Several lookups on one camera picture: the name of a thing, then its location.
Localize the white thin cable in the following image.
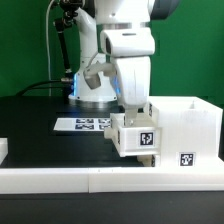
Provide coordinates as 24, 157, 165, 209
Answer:
45, 0, 57, 97

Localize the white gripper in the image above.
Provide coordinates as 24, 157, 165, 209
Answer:
100, 27, 155, 126

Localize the white front drawer box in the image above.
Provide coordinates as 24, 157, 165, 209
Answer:
137, 155, 160, 167

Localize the white fence rail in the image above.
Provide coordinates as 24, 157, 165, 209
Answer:
0, 138, 8, 165
0, 167, 224, 194

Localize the black cable bundle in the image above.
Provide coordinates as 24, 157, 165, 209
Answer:
15, 18, 75, 98

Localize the white drawer cabinet frame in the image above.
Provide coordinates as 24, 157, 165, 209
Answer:
144, 96, 223, 168

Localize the marker sheet on table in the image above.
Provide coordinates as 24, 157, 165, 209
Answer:
54, 118, 110, 131

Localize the white left fence rail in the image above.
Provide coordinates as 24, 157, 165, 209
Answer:
0, 138, 8, 165

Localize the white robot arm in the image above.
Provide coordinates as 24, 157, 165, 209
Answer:
51, 0, 181, 126

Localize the white front fence rail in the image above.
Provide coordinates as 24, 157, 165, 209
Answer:
0, 167, 224, 194

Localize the white drawer box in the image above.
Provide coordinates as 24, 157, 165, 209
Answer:
104, 113, 161, 157
137, 155, 160, 167

